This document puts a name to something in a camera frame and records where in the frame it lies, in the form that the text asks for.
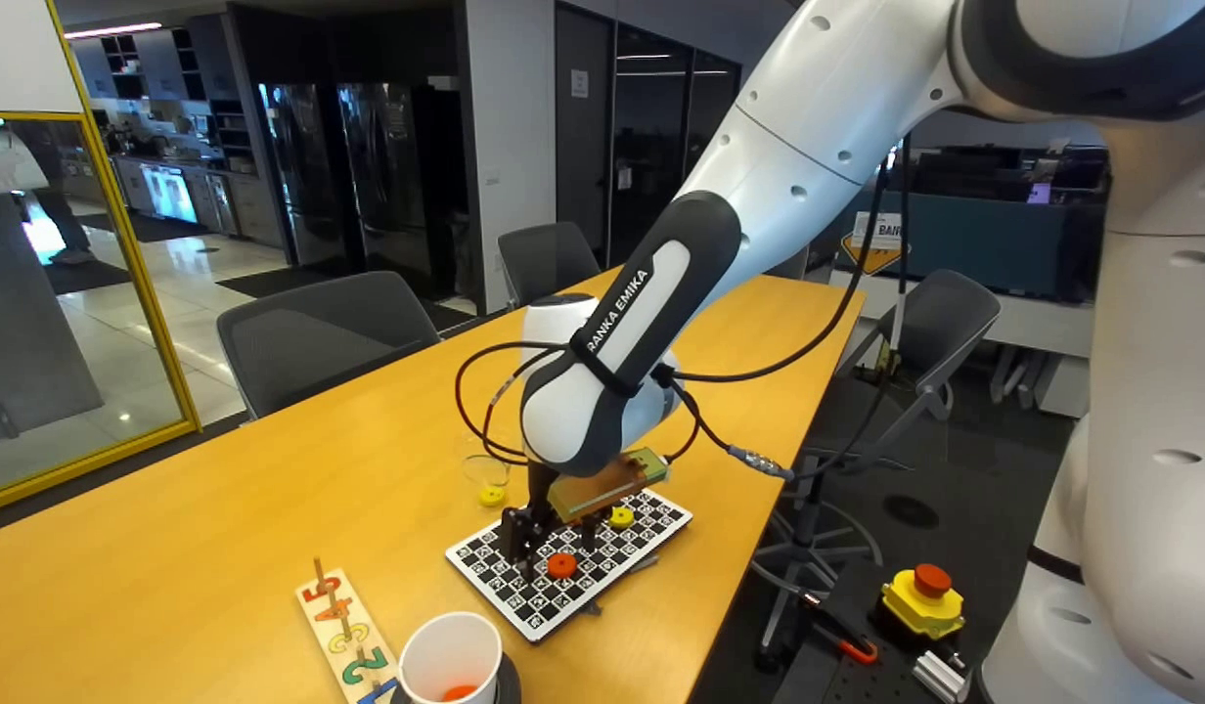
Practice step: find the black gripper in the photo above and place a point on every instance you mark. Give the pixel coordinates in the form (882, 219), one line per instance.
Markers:
(542, 494)

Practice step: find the orange disc block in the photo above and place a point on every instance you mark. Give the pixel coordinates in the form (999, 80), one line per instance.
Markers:
(563, 565)
(457, 688)

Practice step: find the yellow disc block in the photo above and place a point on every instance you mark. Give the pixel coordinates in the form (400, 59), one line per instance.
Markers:
(620, 518)
(495, 494)

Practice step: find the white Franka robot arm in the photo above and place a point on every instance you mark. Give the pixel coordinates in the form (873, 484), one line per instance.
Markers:
(825, 117)

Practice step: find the clear plastic cup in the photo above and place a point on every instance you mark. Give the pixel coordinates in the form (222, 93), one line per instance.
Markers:
(492, 472)

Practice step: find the white paper cup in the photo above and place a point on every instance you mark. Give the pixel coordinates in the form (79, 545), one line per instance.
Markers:
(430, 647)

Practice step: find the small silver metal block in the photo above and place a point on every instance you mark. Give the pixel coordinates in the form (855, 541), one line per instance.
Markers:
(939, 675)

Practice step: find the black white checkerboard marker board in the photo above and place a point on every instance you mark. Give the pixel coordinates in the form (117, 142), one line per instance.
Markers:
(628, 554)

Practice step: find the wooden number peg board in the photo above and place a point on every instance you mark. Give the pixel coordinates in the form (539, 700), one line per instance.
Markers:
(347, 631)

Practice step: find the grey office chair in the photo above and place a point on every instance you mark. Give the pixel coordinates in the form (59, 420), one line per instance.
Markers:
(939, 326)
(323, 335)
(551, 254)

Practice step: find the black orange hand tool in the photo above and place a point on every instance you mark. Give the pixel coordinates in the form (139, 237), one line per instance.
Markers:
(842, 644)

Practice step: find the yellow emergency stop button box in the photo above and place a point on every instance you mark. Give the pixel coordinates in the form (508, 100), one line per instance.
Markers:
(925, 604)

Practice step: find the black display cabinets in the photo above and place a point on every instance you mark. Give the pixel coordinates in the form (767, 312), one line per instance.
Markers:
(332, 168)

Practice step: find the yellow diamond sign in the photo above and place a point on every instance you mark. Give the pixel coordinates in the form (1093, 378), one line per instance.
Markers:
(873, 254)

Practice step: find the yellow framed glass partition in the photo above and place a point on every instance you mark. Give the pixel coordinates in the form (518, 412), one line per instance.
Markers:
(79, 316)

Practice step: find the teal cabinet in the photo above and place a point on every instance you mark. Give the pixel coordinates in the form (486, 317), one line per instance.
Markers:
(1006, 239)

